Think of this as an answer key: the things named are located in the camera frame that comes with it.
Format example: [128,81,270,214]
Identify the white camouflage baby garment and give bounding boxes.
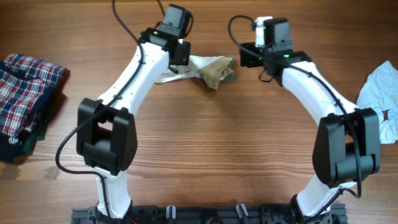
[155,55,237,90]

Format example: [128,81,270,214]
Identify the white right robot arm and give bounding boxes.
[238,16,381,220]

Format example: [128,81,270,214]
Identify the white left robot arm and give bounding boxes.
[76,4,193,223]

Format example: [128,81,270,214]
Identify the light blue striped garment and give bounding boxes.
[356,61,397,144]

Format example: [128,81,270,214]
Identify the plaid folded shorts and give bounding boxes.
[1,53,69,162]

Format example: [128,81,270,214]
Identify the dark green folded garment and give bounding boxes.
[21,103,52,156]

